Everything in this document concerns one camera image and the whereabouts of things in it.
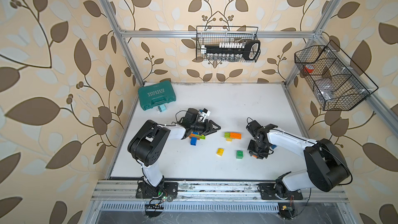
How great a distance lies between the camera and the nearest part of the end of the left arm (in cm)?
79

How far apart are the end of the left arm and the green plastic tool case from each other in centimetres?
37

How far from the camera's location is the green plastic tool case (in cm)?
107
